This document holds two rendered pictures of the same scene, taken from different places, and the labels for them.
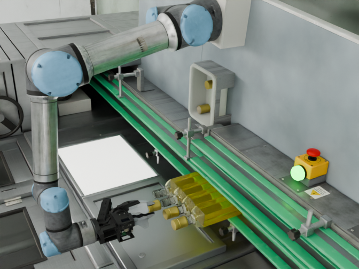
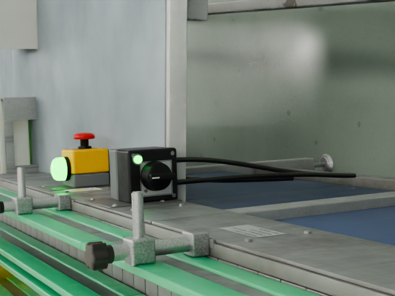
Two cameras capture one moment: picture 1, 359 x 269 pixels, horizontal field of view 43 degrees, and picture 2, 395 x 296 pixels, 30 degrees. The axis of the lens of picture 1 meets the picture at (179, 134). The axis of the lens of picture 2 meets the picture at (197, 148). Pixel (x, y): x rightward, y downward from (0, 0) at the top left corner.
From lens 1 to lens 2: 0.92 m
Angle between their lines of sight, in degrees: 25
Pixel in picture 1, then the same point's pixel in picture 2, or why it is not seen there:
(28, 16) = not seen: outside the picture
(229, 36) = (7, 30)
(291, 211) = not seen: hidden behind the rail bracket
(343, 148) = (116, 114)
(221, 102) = (17, 143)
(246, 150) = not seen: hidden behind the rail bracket
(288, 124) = (77, 127)
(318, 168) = (87, 155)
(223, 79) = (15, 104)
